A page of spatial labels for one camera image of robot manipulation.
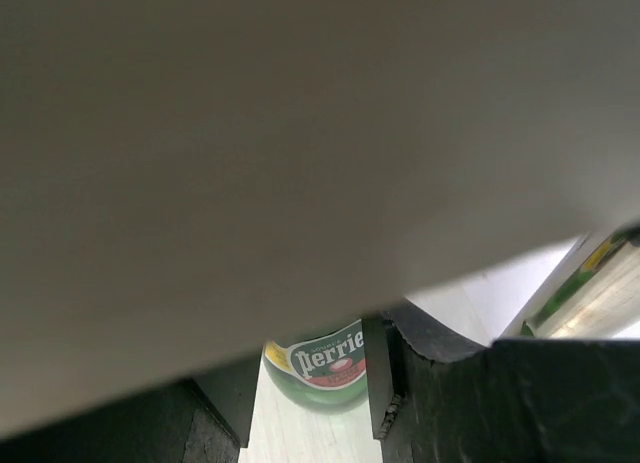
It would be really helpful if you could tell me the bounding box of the green glass bottle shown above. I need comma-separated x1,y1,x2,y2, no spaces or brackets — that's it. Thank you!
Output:
262,319,368,414

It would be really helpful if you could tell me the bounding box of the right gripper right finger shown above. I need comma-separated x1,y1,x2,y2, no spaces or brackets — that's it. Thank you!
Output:
362,302,639,462

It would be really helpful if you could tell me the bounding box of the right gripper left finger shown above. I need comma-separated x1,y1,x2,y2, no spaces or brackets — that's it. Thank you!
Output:
1,355,260,462

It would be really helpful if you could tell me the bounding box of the white two-tier shelf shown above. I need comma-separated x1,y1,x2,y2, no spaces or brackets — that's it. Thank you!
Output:
1,0,639,443

